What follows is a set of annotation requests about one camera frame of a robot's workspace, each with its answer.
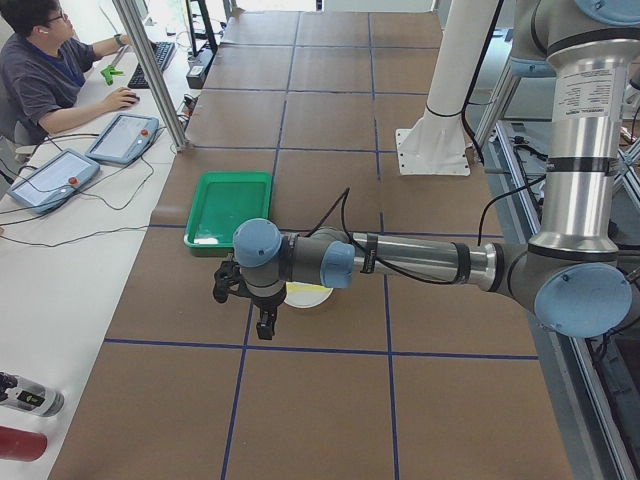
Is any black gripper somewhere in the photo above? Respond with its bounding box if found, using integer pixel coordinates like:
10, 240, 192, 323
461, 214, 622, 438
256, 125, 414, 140
251, 292, 283, 340

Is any white round plate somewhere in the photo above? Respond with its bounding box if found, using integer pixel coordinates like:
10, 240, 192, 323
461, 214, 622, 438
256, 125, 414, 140
285, 282, 333, 309

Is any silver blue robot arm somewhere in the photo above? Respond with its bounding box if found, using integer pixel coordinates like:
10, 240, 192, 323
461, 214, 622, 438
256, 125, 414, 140
213, 1, 639, 339

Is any green plastic tray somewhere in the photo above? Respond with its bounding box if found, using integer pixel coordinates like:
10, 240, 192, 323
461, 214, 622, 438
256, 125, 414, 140
184, 171, 273, 257

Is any far blue teach pendant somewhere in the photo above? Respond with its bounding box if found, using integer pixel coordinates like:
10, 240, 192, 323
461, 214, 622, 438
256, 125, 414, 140
86, 113, 159, 166

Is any blue teach pendant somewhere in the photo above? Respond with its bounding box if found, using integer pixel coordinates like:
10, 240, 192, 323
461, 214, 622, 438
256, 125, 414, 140
86, 113, 159, 166
8, 149, 100, 214

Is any white central pillar with base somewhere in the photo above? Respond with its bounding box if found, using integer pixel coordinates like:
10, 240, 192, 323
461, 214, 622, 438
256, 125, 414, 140
396, 0, 502, 176

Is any near blue teach pendant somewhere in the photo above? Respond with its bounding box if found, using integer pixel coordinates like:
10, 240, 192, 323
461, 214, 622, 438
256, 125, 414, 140
8, 149, 100, 214

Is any black desktop box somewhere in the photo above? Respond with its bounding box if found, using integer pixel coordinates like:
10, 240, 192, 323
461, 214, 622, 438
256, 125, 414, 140
186, 47, 214, 90

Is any clear water bottle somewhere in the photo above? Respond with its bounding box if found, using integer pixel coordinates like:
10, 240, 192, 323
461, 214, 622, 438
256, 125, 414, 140
1, 372, 65, 417

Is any red bottle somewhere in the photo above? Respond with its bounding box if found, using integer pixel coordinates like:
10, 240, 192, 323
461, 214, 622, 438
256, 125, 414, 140
0, 426, 48, 462

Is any black keyboard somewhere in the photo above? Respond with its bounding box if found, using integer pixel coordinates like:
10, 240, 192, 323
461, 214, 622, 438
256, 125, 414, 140
126, 41, 177, 90

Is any green plastic clamp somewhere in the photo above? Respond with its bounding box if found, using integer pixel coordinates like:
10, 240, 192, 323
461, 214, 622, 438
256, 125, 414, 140
100, 65, 124, 86

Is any seated person in grey shirt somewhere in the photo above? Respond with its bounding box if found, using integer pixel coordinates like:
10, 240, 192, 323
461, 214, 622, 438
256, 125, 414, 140
1, 1, 136, 144

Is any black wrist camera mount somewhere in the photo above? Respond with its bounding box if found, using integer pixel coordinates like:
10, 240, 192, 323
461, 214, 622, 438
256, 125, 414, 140
212, 254, 250, 304

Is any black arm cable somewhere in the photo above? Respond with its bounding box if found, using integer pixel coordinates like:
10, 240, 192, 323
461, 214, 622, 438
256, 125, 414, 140
304, 186, 546, 284

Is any aluminium frame post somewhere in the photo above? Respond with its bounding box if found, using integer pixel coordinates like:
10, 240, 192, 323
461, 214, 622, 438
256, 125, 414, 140
113, 0, 190, 152

